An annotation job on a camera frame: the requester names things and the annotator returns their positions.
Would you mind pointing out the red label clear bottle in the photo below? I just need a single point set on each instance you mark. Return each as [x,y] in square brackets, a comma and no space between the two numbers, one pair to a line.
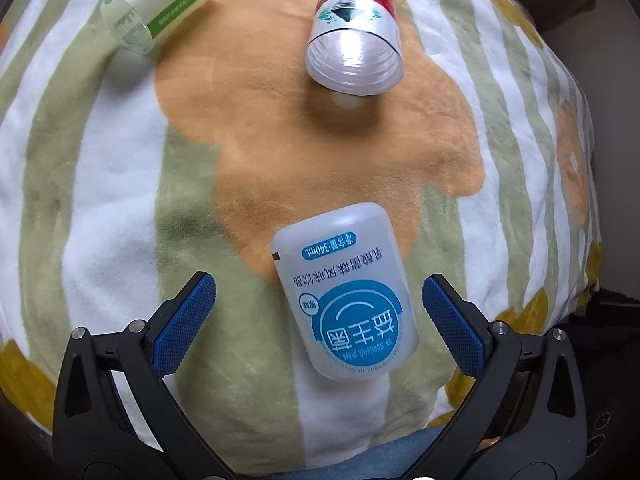
[354,46]

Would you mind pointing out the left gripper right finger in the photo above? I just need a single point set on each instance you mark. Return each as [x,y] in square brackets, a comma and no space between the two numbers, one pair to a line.
[525,416]

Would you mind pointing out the white blue label bottle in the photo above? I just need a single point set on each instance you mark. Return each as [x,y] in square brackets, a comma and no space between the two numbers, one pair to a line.
[346,285]

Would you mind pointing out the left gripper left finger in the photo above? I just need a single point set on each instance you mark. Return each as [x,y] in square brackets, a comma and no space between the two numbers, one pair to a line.
[114,416]

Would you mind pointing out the floral striped blanket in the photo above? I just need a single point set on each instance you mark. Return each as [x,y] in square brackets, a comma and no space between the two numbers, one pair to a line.
[122,175]

